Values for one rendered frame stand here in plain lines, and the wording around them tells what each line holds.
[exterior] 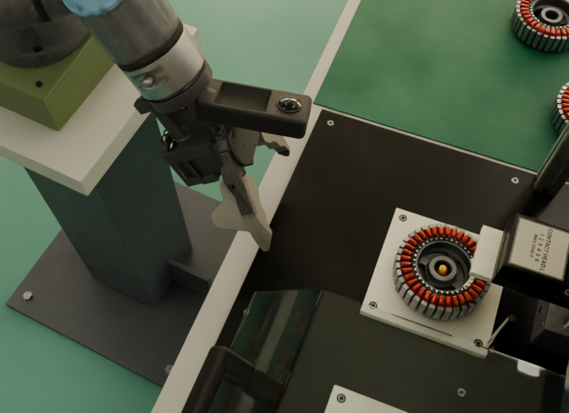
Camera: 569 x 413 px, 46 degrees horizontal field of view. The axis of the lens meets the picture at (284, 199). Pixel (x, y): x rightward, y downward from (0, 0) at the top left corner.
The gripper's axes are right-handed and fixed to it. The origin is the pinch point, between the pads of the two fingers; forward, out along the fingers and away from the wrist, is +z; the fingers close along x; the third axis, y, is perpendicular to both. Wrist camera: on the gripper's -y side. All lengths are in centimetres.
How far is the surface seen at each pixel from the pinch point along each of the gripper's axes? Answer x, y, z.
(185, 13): -123, 74, 32
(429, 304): 8.6, -13.7, 12.6
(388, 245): -0.1, -8.5, 11.8
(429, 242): 0.9, -14.0, 11.3
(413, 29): -40.2, -11.4, 8.9
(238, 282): 5.5, 9.3, 7.0
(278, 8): -130, 48, 45
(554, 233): 5.3, -28.2, 7.7
